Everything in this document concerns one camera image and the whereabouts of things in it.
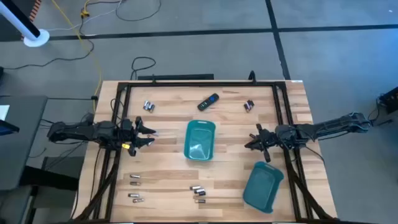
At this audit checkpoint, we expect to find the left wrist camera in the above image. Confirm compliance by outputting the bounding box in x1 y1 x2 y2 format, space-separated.
123 141 138 157

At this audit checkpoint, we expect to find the yellow floor cable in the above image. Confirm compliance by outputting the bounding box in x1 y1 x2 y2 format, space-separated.
51 0 103 113

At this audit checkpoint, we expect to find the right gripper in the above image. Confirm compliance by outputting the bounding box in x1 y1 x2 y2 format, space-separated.
244 123 282 150

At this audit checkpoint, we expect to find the white floor cable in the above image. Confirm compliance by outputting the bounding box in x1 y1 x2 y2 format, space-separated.
46 0 125 32

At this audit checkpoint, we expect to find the black aluminium table frame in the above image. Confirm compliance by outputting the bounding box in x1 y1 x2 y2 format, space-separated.
73 70 336 224

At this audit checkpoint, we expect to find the white pole with round base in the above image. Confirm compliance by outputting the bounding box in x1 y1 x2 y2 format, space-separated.
0 0 50 48

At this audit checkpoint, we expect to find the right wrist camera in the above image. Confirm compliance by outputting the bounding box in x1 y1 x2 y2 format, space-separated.
261 146 272 164

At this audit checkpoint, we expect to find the dark blue tablet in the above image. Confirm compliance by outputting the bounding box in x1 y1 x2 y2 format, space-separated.
0 119 20 137

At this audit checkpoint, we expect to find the blue teal plastic bin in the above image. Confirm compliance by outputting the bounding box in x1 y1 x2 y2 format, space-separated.
242 161 285 215

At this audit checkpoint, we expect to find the black remote control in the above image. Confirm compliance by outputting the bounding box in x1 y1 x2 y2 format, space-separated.
197 93 220 112

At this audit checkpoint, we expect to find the grey desk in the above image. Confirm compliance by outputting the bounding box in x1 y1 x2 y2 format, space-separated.
0 95 49 191

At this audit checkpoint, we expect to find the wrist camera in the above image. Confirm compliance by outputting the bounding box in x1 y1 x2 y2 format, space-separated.
123 141 138 157
261 146 272 164

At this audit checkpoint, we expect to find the black power strip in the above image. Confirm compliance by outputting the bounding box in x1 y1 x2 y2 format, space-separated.
137 73 215 81

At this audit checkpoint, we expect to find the long black floor cable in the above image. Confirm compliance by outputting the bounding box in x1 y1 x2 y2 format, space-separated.
0 15 95 71

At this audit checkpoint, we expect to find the black equipment box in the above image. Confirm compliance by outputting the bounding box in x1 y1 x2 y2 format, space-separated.
377 86 398 114

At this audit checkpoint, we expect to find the black looped floor cable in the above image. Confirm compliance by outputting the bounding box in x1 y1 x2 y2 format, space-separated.
115 0 162 22
129 56 157 81

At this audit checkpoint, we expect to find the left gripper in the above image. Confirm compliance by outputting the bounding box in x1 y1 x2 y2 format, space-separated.
118 116 155 149

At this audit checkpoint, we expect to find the green teal plastic bin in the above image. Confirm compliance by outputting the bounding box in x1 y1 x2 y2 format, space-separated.
183 119 217 162

